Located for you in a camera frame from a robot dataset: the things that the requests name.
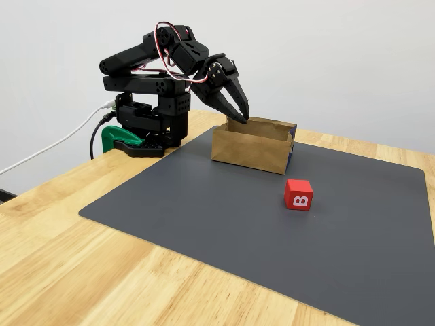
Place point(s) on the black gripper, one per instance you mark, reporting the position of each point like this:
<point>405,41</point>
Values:
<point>217,85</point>

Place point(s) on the red square block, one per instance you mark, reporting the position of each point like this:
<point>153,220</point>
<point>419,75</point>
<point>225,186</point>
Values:
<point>297,188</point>

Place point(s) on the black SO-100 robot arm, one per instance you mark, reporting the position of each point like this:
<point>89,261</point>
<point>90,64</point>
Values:
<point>129,56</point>

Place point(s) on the brown paper box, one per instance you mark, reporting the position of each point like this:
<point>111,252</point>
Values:
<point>248,153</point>

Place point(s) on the dark grey mat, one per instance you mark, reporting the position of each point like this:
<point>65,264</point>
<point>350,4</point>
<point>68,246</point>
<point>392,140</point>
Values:
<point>204,220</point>

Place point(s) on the green table clamp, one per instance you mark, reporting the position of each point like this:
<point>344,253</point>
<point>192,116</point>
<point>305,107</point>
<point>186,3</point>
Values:
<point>110,136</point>

